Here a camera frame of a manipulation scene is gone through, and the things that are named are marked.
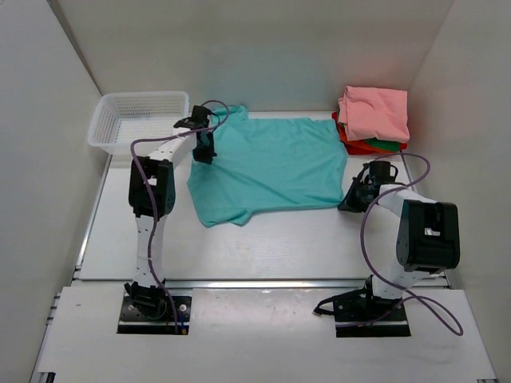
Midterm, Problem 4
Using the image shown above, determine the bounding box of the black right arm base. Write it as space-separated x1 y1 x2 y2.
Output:
312 277 411 338

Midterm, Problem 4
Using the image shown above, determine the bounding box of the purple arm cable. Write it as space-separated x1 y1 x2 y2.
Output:
130 99 232 334
335 153 465 336

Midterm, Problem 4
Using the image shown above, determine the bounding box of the teal t shirt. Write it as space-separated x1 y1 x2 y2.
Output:
187 105 347 227

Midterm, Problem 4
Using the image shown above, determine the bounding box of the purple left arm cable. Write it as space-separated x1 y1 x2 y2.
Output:
130 99 232 334

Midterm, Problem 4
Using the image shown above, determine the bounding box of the green folded t shirt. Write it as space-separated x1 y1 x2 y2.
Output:
362 138 407 153

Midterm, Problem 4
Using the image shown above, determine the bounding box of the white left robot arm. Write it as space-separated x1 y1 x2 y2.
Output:
125 105 216 321

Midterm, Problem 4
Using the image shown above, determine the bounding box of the white plastic basket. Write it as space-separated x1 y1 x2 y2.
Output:
88 91 189 156

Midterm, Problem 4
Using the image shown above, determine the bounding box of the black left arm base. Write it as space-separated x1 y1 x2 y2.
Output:
117 282 192 335

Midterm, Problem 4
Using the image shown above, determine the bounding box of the pink folded t shirt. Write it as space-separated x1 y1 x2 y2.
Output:
338 86 410 144

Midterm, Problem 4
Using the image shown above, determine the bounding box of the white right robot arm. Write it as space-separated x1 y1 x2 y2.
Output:
338 160 461 320

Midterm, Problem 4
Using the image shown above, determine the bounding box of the red folded t shirt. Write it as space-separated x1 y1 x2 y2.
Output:
331 112 389 156

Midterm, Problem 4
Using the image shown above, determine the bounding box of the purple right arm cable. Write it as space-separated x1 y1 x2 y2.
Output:
335 153 465 336

